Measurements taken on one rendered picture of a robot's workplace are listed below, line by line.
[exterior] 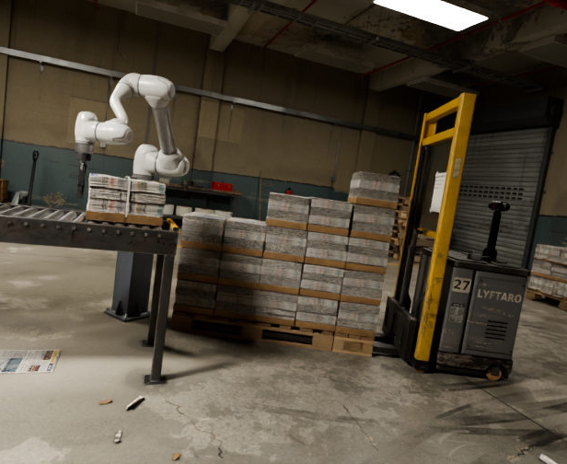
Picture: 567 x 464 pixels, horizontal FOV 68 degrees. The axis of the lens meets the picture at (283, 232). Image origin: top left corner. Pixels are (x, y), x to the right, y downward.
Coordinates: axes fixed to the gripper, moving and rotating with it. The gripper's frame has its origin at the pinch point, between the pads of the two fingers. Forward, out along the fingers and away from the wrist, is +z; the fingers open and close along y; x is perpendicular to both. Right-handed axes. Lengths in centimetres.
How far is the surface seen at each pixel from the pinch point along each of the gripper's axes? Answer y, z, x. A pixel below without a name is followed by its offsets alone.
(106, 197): -15.0, 0.4, -13.4
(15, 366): -9, 92, 22
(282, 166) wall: 705, -71, -357
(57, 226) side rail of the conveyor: -29.1, 15.6, 5.4
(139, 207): -13.3, 3.8, -29.8
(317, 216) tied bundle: 18, -1, -147
